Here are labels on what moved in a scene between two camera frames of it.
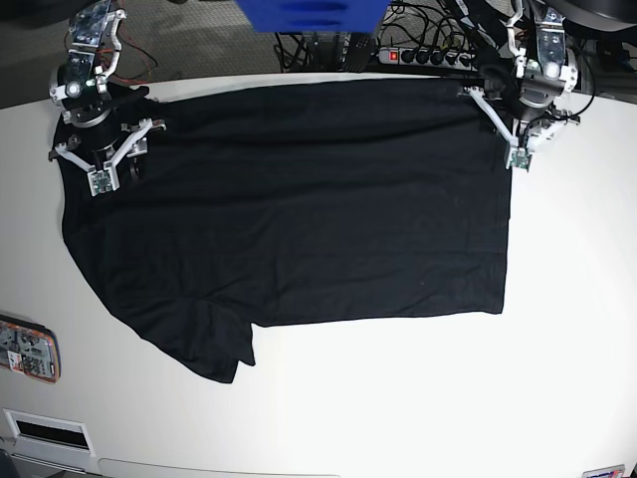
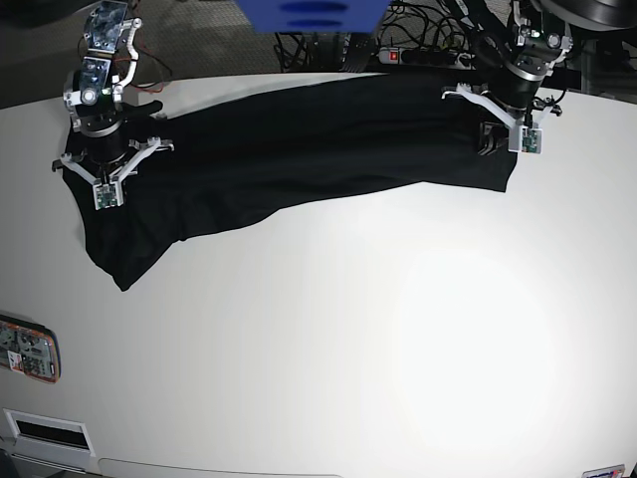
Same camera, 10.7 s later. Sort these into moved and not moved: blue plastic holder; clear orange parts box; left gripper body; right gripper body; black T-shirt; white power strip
Moved: black T-shirt; right gripper body; left gripper body
Not moved: clear orange parts box; blue plastic holder; white power strip
